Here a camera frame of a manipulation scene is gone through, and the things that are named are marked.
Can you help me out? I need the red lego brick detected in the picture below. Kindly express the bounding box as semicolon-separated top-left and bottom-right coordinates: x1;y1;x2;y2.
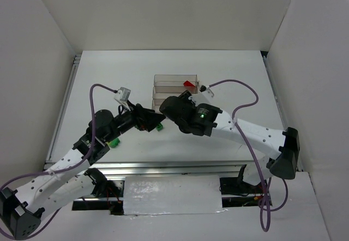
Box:
183;81;196;87

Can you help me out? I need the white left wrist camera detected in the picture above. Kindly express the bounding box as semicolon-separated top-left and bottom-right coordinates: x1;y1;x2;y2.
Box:
114;87;131;104

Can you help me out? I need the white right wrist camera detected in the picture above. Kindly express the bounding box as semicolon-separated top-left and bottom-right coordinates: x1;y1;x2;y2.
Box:
189;87;214;106

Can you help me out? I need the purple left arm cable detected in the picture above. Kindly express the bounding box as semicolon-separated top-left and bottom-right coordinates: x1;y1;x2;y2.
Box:
0;83;119;238

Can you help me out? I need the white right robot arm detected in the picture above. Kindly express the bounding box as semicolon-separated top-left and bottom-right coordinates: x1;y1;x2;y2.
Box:
159;91;300;185

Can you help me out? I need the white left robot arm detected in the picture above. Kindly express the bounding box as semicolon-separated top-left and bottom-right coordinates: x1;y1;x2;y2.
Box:
1;104;165;240

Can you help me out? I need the small green square lego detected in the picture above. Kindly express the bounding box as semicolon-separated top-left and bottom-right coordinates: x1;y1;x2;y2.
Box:
156;123;164;131

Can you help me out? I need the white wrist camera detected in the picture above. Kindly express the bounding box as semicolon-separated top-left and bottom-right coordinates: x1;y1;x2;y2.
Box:
114;87;131;104
189;87;214;106

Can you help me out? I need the lime and green rounded lego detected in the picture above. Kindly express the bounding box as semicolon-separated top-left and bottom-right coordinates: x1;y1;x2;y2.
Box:
107;138;120;148

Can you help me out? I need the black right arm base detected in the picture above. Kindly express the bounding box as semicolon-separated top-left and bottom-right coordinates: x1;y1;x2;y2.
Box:
219;168;263;197

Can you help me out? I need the white foam board cover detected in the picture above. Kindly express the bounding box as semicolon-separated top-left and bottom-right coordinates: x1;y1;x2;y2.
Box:
123;175;223;215

